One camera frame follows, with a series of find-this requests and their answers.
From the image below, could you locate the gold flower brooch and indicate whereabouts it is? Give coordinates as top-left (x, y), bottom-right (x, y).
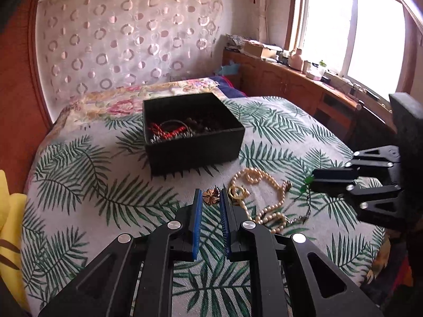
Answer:
top-left (202, 187), bottom-right (220, 206)

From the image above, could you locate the dark wooden bead bracelet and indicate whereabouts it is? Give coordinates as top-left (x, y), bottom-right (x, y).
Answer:
top-left (184, 116), bottom-right (216, 135)

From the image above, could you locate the red beaded necklace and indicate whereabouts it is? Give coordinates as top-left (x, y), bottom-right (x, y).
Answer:
top-left (148, 121), bottom-right (188, 141)

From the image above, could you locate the black jewelry box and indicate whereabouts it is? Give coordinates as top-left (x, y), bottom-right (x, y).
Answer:
top-left (143, 93), bottom-right (245, 176)

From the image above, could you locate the wooden sideboard cabinet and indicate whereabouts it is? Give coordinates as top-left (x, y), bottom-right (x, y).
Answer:
top-left (222, 49), bottom-right (397, 150)

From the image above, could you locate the palm leaf print bedspread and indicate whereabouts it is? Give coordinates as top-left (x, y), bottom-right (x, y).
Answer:
top-left (22, 97), bottom-right (385, 316)

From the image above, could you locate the pink bottle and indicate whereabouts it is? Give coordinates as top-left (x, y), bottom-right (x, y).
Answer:
top-left (288, 48), bottom-right (304, 72)

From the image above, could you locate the blue blanket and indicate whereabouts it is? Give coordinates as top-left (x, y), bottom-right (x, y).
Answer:
top-left (211, 76), bottom-right (247, 98)

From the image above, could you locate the teal paper bag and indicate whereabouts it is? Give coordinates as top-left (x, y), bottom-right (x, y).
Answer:
top-left (215, 61), bottom-right (240, 77)

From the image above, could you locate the floral quilt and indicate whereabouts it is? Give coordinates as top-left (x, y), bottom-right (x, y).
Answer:
top-left (52, 77), bottom-right (226, 133)

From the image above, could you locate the cardboard box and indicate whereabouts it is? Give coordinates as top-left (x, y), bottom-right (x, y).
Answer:
top-left (243, 41), bottom-right (282, 58)

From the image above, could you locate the window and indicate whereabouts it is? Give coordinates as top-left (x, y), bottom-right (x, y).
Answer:
top-left (285, 0), bottom-right (422, 100)

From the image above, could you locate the yellow plush toy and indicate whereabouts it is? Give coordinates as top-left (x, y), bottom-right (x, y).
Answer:
top-left (1, 170), bottom-right (29, 312)

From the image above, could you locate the wooden wardrobe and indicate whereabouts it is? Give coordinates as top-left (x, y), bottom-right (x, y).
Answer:
top-left (1, 0), bottom-right (52, 193)

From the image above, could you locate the sheer circle pattern curtain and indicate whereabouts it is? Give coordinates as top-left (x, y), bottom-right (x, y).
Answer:
top-left (37, 0), bottom-right (224, 105)

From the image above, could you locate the green pendant black cord necklace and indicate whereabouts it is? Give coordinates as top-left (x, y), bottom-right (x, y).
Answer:
top-left (284, 174), bottom-right (315, 225)

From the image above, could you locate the gold ring pendant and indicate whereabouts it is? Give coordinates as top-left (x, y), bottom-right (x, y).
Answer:
top-left (227, 185), bottom-right (250, 201)

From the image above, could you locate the white pearl necklace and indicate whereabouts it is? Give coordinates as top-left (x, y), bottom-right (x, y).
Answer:
top-left (228, 167), bottom-right (289, 235)

